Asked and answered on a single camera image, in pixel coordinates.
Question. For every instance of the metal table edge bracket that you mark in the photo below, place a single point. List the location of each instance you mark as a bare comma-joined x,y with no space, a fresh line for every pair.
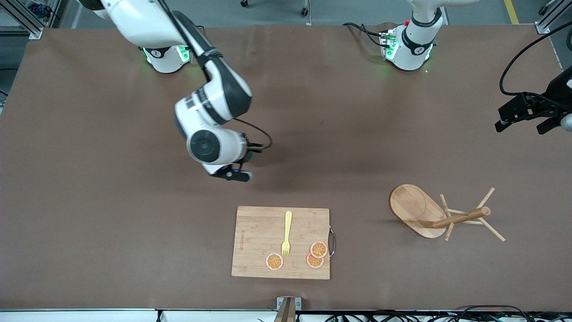
286,313

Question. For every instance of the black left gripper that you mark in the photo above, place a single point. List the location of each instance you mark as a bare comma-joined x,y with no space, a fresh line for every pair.
543,104

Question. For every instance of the bamboo cutting board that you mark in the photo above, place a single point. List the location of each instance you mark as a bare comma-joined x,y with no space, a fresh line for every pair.
259,241

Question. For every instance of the yellow plastic fork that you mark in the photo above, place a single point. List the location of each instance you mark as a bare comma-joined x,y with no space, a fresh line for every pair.
288,223

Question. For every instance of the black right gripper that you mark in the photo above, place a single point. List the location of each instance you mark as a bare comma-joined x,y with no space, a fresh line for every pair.
248,157

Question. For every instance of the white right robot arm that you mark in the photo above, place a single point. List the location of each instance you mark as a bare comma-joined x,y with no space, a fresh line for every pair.
214,98

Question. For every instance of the orange slice toy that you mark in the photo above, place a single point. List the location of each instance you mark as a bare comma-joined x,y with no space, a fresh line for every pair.
275,261
313,263
318,248

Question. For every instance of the wooden mug tree rack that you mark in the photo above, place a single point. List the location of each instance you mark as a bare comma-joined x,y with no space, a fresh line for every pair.
411,205

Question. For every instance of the aluminium frame post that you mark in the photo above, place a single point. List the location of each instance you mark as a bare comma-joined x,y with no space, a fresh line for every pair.
35,32
543,27

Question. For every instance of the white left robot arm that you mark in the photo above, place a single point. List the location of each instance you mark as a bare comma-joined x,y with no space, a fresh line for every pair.
415,44

